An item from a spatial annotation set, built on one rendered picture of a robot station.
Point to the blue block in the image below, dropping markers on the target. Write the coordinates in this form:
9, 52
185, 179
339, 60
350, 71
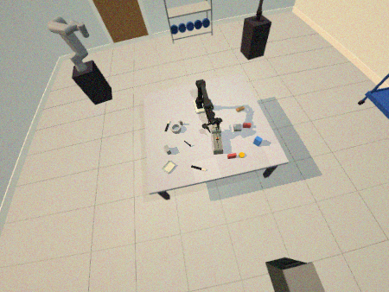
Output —
257, 140

